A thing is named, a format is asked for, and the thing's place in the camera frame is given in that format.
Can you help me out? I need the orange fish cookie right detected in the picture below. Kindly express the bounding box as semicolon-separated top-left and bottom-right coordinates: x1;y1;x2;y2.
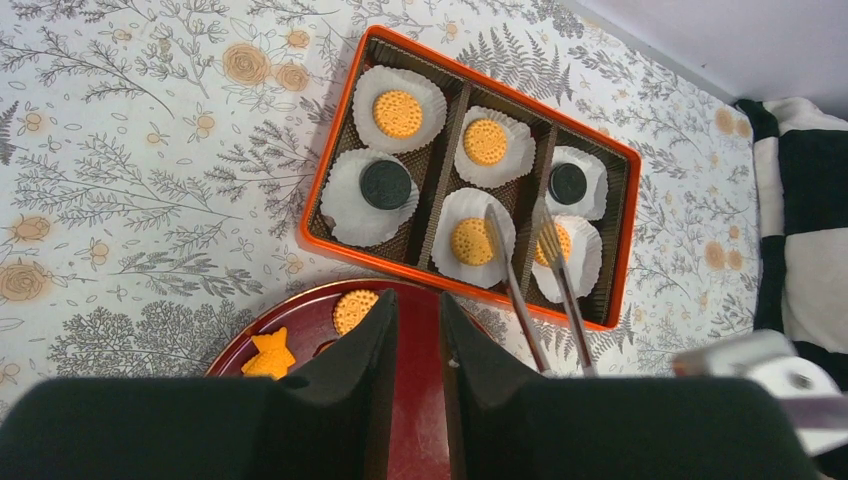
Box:
241;327;297;380

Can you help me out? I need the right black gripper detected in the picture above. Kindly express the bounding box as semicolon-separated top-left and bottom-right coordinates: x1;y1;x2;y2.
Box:
672;330;847;456

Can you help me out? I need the black round cookie bottom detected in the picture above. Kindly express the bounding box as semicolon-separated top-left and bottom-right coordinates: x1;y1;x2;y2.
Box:
548;163;587;205

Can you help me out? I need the dark red round plate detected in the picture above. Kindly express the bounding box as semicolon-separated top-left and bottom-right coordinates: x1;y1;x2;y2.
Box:
205;278;495;480

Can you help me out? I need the orange compartment cookie tin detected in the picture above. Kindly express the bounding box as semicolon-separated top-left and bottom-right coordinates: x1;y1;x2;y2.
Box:
298;25;641;330

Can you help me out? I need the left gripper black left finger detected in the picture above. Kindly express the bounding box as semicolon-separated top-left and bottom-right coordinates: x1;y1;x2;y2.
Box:
264;289;399;479

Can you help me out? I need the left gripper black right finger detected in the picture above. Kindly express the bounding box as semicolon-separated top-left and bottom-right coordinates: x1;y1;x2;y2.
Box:
439;293;537;479

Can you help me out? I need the floral table mat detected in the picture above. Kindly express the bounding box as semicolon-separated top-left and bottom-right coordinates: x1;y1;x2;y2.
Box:
1;1;759;413

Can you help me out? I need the black round cookie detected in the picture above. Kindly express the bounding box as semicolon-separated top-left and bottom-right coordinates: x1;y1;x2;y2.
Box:
359;159;412;210
548;163;587;205

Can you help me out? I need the black white checkered blanket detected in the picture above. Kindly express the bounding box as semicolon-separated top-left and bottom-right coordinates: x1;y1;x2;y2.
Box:
735;97;847;391

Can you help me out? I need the white paper cup liner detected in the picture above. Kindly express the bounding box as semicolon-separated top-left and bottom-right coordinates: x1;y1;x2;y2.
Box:
320;148;419;247
454;106;536;188
532;215;603;303
352;65;447;154
545;146;609;221
431;187;516;289

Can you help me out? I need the round orange cookie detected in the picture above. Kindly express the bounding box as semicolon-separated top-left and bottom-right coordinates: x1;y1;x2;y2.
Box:
373;90;423;139
332;289;379;336
535;222;572;267
450;217;494;267
463;118;508;167

